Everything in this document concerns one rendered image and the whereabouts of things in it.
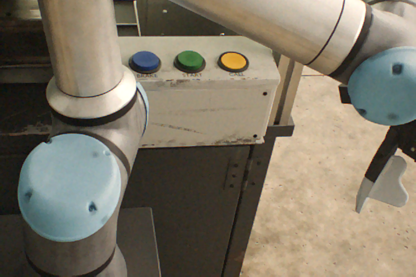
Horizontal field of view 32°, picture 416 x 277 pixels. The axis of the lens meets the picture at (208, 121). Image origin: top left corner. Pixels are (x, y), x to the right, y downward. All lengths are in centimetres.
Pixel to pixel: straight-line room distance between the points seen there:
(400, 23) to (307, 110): 180
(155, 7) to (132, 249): 45
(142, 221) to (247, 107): 25
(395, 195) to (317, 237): 119
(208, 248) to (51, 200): 76
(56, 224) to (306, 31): 37
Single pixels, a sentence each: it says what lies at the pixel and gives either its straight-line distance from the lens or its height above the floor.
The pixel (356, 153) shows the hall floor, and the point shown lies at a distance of 237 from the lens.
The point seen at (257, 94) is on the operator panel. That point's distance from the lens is 115.
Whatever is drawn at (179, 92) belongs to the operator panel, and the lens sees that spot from 111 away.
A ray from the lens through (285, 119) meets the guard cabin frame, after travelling 127.
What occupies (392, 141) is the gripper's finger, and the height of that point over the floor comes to 102.
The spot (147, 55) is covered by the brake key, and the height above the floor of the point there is 91.
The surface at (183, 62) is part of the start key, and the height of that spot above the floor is 91.
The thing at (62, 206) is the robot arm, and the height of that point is 97.
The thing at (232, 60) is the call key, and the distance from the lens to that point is 114.
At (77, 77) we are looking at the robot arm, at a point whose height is 103.
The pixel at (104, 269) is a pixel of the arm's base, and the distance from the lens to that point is 94.
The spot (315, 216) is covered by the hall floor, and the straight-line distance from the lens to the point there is 215.
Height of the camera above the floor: 161
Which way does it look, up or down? 43 degrees down
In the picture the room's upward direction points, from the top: 10 degrees clockwise
